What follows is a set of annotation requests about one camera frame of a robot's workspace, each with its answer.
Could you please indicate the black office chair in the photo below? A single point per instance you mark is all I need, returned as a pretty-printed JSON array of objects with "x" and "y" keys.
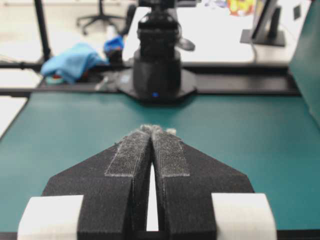
[{"x": 100, "y": 16}]

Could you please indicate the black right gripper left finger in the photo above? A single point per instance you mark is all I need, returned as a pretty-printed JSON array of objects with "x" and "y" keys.
[{"x": 104, "y": 197}]

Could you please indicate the black computer monitor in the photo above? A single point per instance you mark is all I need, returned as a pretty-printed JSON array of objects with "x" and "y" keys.
[{"x": 265, "y": 24}]

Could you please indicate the blue crumpled cloth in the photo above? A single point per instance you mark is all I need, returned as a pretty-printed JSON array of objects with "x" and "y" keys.
[{"x": 70, "y": 65}]

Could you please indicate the black aluminium frame rail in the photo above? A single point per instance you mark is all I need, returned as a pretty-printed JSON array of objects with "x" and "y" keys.
[{"x": 220, "y": 80}]

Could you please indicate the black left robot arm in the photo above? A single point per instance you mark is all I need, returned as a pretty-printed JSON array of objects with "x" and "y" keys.
[{"x": 157, "y": 75}]

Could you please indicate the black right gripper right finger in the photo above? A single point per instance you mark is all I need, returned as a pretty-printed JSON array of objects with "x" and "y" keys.
[{"x": 201, "y": 198}]

